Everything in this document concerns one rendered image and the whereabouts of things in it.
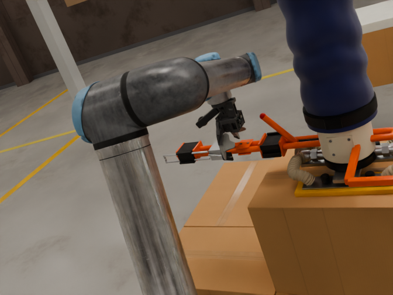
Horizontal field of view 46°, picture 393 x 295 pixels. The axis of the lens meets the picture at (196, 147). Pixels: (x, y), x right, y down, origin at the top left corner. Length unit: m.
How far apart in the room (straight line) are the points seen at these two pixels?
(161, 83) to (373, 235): 0.92
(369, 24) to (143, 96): 2.22
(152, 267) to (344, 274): 0.88
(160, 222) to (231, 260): 1.14
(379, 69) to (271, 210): 1.66
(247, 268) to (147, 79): 1.26
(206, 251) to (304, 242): 0.65
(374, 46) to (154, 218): 2.27
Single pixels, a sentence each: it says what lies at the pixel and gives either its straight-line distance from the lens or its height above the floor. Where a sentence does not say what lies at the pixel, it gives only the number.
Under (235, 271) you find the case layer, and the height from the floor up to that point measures 0.54.
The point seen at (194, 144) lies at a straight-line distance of 1.81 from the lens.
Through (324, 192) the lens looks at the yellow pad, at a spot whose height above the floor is 0.96.
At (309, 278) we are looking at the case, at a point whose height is 0.63.
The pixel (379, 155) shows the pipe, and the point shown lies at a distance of 1.63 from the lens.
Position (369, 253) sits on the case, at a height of 0.76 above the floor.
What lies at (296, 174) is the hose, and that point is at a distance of 1.58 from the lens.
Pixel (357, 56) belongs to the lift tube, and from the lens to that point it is 1.42.
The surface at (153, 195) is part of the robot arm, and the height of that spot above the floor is 1.39.
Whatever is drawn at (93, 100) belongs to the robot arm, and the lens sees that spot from 0.93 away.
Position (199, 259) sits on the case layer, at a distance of 2.14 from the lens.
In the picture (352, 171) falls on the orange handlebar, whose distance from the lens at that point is 1.40.
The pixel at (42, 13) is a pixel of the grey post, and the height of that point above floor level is 1.58.
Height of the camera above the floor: 1.83
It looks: 24 degrees down
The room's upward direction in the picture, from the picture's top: 20 degrees counter-clockwise
